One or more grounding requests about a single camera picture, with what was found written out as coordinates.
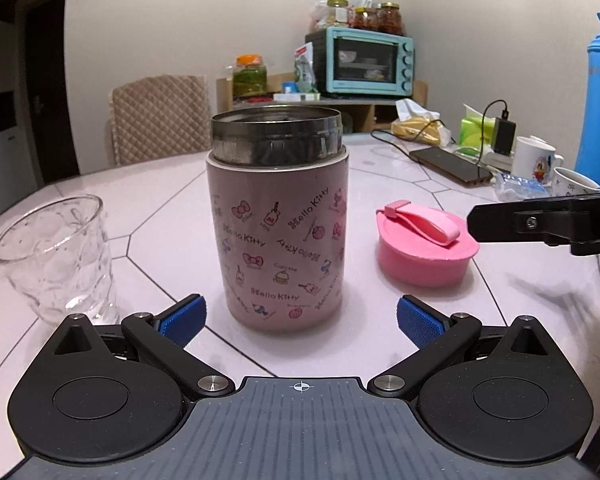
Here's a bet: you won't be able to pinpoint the wooden shelf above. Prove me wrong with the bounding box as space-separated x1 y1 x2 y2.
215 77 429 135

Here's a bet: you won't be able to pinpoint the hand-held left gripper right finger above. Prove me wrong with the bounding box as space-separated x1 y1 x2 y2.
367 295 563 401

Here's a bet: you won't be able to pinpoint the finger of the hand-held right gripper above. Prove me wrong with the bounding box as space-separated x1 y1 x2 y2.
466 194 600 257

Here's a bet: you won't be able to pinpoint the green pickle jar orange lid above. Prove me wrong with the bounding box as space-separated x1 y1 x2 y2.
231 53 269 102

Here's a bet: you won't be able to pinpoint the blue tissue pack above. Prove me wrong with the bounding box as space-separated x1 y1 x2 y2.
495 171 549 202

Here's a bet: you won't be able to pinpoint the snack packet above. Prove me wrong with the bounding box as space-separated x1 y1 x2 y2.
293 45 319 94

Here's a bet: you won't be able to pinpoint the dark phone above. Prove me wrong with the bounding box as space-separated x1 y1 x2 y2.
409 147 494 187

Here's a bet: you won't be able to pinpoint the pink bottle cap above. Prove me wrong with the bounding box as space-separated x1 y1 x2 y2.
376 200 481 289

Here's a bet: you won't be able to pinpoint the dark door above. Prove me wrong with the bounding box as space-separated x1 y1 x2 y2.
24 0 79 183

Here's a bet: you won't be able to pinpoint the white power strip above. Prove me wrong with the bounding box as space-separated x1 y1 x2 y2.
479 151 515 170

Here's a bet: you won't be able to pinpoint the white cartoon mug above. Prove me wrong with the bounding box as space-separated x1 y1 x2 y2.
511 135 564 187

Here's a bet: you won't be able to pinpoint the black charger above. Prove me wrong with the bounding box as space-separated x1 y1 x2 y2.
494 119 518 156

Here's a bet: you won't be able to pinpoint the pink printed bottle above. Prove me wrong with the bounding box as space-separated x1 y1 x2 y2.
205 105 352 332

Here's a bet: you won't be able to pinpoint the flat white box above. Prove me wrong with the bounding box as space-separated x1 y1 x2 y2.
272 92 322 104

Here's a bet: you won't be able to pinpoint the yellow tissue pack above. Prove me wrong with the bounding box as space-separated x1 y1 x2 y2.
391 99 452 147

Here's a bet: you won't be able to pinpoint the glass jar yellow lid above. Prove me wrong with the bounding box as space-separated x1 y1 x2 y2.
326 0 352 28

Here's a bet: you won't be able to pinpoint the green tissue box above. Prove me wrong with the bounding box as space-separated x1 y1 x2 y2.
459 104 499 147

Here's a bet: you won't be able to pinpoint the clear glass cup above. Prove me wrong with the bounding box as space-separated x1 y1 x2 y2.
0 195 121 327

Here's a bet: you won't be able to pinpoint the quilted chair back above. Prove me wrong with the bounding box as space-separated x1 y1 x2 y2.
107 75 213 167

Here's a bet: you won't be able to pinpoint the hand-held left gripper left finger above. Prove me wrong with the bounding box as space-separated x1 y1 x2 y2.
25 294 236 401

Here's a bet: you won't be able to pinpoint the teal toaster oven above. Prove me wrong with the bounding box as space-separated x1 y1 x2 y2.
305 26 416 99

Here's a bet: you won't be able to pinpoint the glass jar red contents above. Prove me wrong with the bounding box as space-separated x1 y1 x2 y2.
377 2 404 36
351 6 381 31

